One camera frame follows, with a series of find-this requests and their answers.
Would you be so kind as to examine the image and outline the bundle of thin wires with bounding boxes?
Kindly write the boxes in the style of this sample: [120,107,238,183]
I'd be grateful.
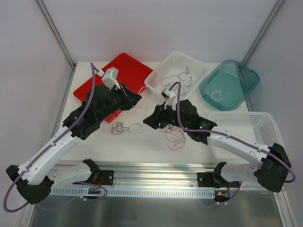
[158,125,187,151]

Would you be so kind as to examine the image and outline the brown wire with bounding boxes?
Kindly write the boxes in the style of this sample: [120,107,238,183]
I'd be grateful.
[110,122,144,135]

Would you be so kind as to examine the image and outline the white wire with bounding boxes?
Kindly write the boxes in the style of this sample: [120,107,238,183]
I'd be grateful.
[211,89,224,102]

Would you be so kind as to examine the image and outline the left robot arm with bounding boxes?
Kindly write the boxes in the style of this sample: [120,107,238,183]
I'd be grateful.
[6,83,142,204]

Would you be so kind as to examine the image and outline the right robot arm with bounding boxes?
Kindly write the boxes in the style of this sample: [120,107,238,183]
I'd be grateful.
[143,99,293,192]

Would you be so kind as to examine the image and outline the red plastic tray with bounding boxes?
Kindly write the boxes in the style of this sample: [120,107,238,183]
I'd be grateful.
[73,53,153,123]

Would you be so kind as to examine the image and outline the teal translucent plastic bin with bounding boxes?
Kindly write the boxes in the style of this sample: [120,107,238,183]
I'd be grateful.
[199,60,260,111]

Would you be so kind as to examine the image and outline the white perforated basket, centre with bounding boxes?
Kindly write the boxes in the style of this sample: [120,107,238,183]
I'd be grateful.
[144,51,207,100]

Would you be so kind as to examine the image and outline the white perforated basket, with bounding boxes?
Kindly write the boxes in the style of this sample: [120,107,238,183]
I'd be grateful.
[208,111,284,147]
[144,51,207,100]

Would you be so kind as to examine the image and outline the white perforated basket, right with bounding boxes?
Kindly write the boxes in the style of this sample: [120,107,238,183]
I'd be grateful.
[208,111,284,147]

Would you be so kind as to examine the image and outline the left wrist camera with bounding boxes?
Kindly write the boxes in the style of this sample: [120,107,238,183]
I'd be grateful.
[97,67,120,89]

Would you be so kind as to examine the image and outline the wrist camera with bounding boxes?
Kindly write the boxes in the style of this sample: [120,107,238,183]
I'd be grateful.
[97,67,120,89]
[161,89,177,108]

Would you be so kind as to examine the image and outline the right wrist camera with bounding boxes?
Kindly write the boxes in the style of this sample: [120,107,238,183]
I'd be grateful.
[161,89,177,108]

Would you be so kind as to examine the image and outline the aluminium mounting rail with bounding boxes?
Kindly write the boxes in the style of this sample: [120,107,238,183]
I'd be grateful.
[47,162,217,189]

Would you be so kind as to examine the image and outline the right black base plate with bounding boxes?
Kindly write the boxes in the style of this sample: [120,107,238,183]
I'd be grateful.
[196,172,240,188]

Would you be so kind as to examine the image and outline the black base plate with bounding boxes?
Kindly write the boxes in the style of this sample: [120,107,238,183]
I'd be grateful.
[88,170,115,185]
[196,172,240,188]

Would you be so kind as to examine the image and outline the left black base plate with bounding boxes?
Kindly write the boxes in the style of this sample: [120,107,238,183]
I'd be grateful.
[88,170,115,185]

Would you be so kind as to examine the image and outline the white slotted cable duct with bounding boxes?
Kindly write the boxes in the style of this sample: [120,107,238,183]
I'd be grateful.
[51,186,215,200]

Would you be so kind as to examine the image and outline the left aluminium frame post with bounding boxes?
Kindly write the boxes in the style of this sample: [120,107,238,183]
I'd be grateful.
[35,0,76,69]

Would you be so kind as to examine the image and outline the aluminium frame post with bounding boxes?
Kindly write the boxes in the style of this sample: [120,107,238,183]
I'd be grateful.
[35,0,76,69]
[241,0,285,65]

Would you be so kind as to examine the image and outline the right aluminium frame post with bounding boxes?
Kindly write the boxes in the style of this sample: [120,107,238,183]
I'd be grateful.
[241,0,285,65]

